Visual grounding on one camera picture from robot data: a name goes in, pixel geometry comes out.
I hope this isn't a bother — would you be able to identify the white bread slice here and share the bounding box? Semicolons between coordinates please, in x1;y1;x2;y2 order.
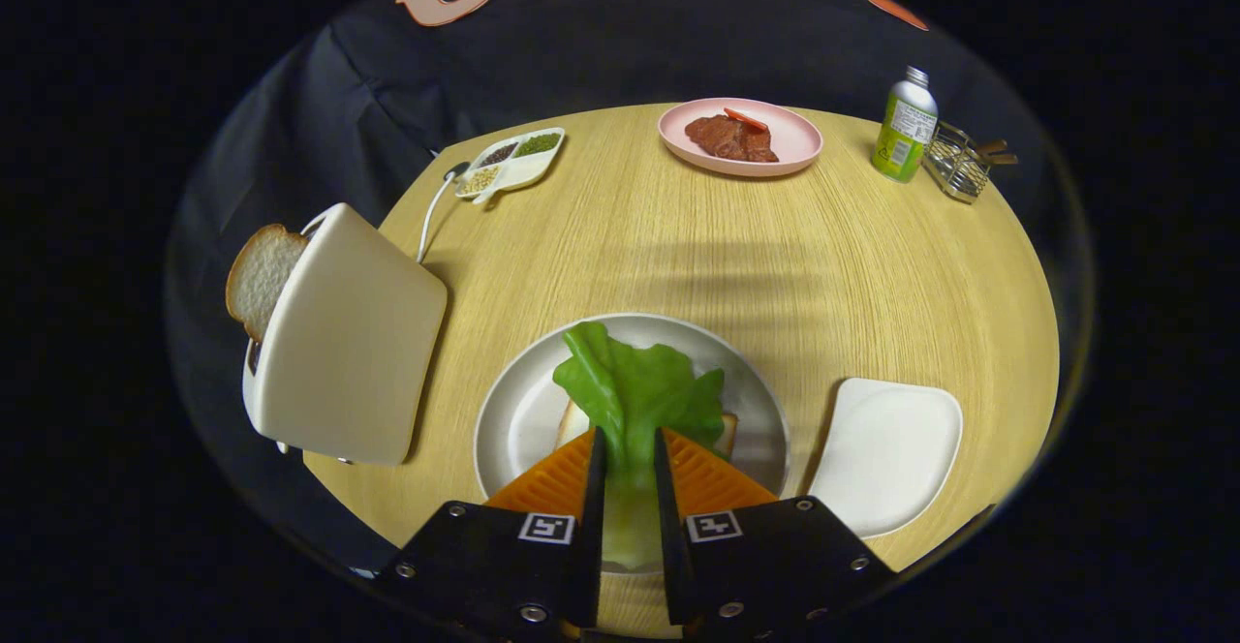
555;399;739;460

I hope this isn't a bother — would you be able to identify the white toaster cable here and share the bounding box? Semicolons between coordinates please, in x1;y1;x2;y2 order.
417;161;472;264

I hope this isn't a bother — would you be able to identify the small wire basket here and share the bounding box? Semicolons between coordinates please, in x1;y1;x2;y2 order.
922;120;1020;204

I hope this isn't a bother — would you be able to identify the cream toaster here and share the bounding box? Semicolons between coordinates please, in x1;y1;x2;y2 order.
241;202;450;468

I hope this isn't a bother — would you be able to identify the green label bottle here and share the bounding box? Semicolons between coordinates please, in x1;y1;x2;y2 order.
871;66;939;184

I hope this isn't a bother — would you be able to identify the brown meat slice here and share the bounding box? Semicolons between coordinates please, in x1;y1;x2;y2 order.
684;114;780;164

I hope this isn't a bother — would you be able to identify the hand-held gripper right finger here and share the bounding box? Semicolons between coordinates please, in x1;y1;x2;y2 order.
652;427;897;643

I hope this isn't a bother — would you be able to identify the round white plate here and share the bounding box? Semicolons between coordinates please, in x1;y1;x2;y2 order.
473;313;791;576

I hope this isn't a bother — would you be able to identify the toasted bread slice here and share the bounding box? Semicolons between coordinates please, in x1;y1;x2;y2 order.
225;224;309;344

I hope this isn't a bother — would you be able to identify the pink plate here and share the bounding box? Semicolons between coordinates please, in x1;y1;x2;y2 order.
658;98;824;178

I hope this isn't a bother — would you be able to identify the square white plate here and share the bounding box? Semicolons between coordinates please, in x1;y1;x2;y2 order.
806;378;964;539

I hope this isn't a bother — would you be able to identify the green lettuce leaf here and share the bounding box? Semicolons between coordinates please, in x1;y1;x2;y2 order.
552;321;728;571

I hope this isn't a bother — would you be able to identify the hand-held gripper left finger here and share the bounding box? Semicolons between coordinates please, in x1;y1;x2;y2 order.
373;427;608;643

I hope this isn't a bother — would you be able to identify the white divided spice dish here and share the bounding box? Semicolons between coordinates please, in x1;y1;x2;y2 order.
454;127;567;206

